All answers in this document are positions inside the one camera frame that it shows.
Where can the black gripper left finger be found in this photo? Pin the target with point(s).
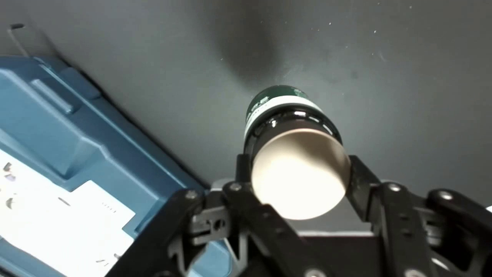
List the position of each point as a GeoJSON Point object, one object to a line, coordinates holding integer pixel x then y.
{"type": "Point", "coordinates": [259, 243]}

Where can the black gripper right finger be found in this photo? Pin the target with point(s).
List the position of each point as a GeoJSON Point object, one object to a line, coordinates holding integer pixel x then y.
{"type": "Point", "coordinates": [442, 235]}

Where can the dark green pill bottle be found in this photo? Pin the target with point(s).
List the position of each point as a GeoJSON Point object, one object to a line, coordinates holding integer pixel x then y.
{"type": "Point", "coordinates": [299, 164]}

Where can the blue plastic case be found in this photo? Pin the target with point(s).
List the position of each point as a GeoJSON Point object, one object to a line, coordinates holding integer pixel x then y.
{"type": "Point", "coordinates": [79, 181]}

